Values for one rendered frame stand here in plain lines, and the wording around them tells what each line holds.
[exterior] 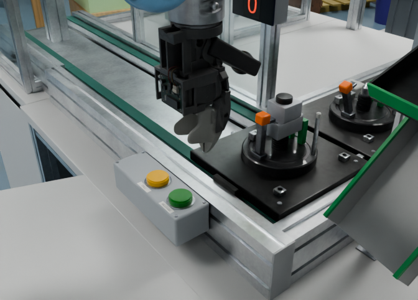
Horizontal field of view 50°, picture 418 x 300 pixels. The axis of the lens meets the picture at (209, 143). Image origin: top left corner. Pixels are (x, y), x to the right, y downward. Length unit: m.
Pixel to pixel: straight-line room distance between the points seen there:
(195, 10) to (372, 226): 0.38
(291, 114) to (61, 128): 0.65
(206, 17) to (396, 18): 2.30
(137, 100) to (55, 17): 0.58
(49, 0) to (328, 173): 1.15
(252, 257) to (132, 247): 0.23
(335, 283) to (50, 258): 0.48
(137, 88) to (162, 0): 0.87
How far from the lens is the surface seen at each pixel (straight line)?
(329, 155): 0.88
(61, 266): 0.83
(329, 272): 0.81
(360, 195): 0.69
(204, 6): 0.59
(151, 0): 0.41
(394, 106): 0.58
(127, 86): 1.29
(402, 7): 2.81
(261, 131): 0.79
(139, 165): 0.85
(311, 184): 0.80
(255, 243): 0.70
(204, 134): 0.68
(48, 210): 0.95
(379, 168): 0.69
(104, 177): 1.01
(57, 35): 1.70
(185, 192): 0.76
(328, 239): 0.79
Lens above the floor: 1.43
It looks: 31 degrees down
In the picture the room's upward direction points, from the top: straight up
